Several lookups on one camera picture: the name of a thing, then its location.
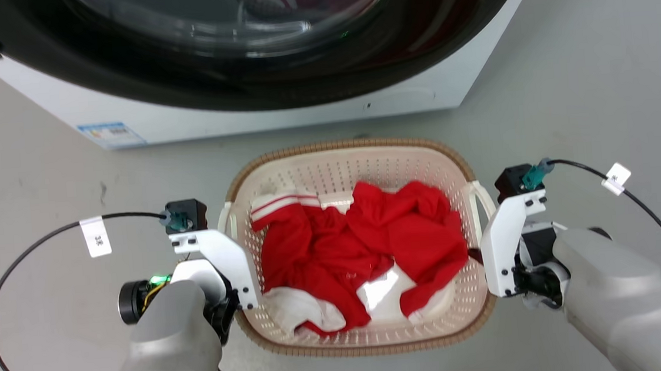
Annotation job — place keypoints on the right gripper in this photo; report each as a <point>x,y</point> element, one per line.
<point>540,263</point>

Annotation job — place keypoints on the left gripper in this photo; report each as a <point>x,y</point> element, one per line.
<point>219,312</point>

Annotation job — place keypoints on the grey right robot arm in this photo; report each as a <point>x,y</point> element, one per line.
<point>622,298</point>

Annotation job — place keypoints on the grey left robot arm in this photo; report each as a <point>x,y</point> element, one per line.
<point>166,352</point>

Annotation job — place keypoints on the beige plastic laundry basket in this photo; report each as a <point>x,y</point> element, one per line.
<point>335,170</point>

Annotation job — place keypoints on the plain red garment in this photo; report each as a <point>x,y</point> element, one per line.
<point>411,232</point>

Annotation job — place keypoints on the white cloth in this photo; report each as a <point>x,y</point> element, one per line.
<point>302,308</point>

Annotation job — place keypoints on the red garment with white stripes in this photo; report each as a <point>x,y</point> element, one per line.
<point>307,258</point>

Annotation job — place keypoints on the blue white energy label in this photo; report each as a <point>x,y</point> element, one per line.
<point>111,134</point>

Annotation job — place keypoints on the white washing machine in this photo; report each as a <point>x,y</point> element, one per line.
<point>313,113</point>

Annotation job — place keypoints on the black round washer door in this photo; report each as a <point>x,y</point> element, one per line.
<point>459,16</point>

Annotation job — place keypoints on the washer door glass window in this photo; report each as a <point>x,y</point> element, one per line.
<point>234,16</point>

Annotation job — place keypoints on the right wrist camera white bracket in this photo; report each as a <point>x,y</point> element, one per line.
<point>505,236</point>

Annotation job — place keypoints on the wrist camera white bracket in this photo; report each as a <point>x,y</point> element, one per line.
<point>217,250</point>
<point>505,236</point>

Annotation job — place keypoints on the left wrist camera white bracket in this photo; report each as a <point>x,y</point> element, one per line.
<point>217,250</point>

